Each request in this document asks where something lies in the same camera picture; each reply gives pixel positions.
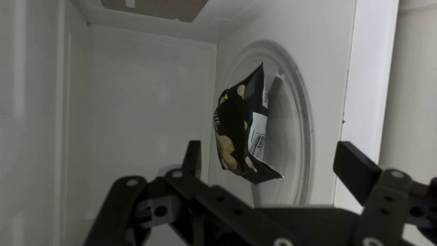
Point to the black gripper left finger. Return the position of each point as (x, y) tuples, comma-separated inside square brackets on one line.
[(191, 163)]

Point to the glass microwave turntable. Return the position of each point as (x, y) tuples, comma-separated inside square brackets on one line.
[(290, 130)]

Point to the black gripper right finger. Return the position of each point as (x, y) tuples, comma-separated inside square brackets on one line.
[(355, 170)]

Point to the white microwave oven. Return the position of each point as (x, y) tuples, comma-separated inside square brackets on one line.
[(90, 93)]

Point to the black snack packet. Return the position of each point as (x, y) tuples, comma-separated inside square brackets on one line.
[(239, 122)]

